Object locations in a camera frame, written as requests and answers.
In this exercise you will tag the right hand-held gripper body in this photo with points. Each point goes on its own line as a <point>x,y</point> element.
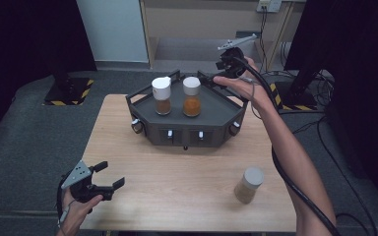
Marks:
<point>233,62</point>

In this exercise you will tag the gray spice rack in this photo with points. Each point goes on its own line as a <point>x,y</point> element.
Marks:
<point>210,113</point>

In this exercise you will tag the person's left hand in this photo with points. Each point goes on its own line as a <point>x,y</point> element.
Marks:
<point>74,213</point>

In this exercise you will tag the spice jar with beige powder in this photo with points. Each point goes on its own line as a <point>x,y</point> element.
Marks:
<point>248,185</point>

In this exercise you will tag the black stand with striped base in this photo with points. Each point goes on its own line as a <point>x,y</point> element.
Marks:
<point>297,95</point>
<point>67,91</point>

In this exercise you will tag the black curtain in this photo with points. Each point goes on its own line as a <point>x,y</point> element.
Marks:
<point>29,39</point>
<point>357,65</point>

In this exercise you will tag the spice jar with orange powder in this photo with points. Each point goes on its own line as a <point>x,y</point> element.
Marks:
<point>191,98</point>

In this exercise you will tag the white wall outlet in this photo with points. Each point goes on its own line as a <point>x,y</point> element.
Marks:
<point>269,5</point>

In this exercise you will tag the person's right hand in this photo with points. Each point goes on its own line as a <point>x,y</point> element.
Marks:
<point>246,88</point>

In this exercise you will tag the beige wooden cabinet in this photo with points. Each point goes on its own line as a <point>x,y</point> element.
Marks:
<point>203,19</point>

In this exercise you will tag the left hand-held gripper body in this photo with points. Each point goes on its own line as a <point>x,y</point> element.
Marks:
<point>80,182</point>

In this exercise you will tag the spice jar with brown powder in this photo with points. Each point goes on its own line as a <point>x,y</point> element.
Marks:
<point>161,95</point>

